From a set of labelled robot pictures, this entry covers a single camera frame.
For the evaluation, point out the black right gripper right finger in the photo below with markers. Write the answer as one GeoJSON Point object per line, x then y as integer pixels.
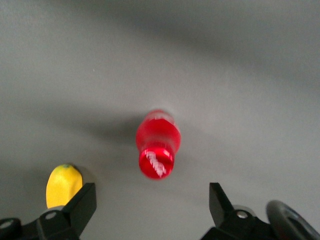
{"type": "Point", "coordinates": [225, 220]}

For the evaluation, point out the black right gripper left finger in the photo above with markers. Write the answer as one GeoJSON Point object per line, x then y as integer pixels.
{"type": "Point", "coordinates": [75, 215]}

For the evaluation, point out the red can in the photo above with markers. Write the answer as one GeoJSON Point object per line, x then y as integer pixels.
{"type": "Point", "coordinates": [157, 140]}

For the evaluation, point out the yellow lemon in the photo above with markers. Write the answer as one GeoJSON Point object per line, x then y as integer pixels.
{"type": "Point", "coordinates": [61, 185]}

